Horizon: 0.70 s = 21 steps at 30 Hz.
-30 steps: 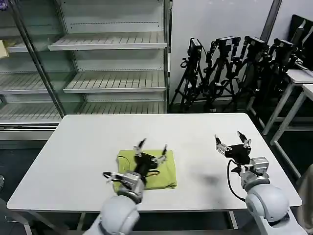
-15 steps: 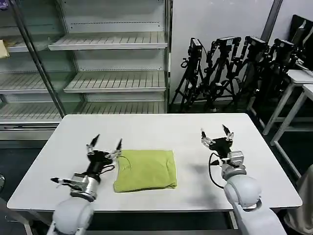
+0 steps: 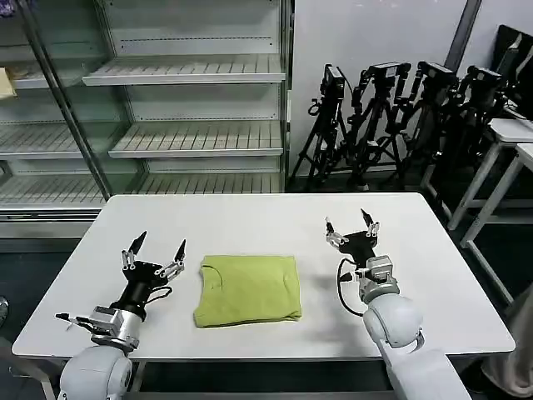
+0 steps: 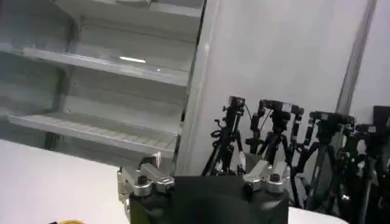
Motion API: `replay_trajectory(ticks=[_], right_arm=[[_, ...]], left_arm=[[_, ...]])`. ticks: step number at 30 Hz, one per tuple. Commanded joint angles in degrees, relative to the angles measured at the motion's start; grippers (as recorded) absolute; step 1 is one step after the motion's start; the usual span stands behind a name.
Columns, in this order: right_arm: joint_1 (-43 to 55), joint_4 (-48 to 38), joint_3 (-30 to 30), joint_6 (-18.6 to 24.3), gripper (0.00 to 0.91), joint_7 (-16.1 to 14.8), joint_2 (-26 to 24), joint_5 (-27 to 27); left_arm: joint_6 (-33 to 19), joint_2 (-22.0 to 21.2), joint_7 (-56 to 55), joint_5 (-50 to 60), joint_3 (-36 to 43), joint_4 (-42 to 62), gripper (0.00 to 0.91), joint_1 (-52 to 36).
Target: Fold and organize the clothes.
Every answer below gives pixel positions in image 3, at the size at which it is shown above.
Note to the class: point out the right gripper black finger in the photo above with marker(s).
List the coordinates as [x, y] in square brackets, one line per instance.
[333, 237]
[372, 227]

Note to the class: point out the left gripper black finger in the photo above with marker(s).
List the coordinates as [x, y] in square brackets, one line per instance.
[132, 254]
[177, 262]

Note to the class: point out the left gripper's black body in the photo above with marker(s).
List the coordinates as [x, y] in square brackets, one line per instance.
[139, 277]

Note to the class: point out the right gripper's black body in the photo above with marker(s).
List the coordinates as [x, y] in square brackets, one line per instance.
[358, 248]

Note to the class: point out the yellow-green shirt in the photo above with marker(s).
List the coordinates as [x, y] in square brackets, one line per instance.
[250, 291]

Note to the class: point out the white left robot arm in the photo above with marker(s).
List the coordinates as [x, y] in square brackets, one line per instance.
[104, 358]

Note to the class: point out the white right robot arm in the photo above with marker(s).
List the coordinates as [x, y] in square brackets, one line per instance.
[395, 325]

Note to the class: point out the white side table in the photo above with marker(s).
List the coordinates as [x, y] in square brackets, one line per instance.
[479, 208]
[510, 127]

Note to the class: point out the white open shelf rack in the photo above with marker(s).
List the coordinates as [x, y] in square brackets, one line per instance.
[195, 141]

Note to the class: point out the glass-door display cabinet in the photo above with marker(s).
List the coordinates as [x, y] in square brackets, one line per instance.
[50, 137]

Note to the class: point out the person's leg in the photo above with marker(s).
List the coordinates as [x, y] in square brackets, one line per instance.
[520, 341]

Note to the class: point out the beige cardboard box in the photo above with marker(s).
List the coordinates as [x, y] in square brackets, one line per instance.
[6, 83]

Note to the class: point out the black computer monitor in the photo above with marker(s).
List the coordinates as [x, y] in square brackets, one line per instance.
[514, 62]

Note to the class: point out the grey wall conduit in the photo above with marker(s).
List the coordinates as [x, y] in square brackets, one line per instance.
[464, 33]

